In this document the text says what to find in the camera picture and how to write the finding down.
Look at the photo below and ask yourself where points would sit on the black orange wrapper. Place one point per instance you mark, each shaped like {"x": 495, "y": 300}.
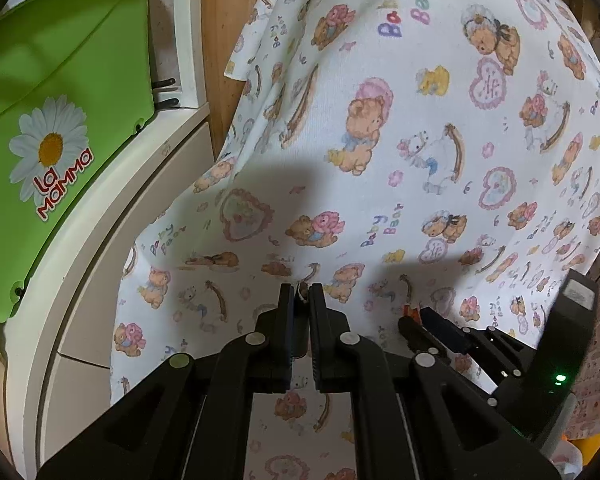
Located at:
{"x": 411, "y": 311}

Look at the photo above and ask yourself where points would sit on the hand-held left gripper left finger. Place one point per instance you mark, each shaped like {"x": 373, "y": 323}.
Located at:
{"x": 286, "y": 320}

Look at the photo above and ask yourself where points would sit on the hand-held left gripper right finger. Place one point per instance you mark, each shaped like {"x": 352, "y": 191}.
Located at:
{"x": 317, "y": 320}

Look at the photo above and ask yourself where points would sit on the black metal prong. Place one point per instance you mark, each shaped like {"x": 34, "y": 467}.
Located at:
{"x": 165, "y": 82}
{"x": 167, "y": 104}

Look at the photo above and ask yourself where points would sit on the green plastic tub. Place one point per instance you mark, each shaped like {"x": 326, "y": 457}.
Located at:
{"x": 70, "y": 85}

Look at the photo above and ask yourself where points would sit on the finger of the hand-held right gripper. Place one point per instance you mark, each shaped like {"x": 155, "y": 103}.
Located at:
{"x": 442, "y": 329}
{"x": 420, "y": 335}

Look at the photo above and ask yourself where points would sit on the white shelf unit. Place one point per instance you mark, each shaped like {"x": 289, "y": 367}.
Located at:
{"x": 130, "y": 185}

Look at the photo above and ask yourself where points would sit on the bear print white cloth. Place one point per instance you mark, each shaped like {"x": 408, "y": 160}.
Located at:
{"x": 380, "y": 185}

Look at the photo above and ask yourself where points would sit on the yellow plastic object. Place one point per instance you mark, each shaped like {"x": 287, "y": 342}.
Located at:
{"x": 590, "y": 447}

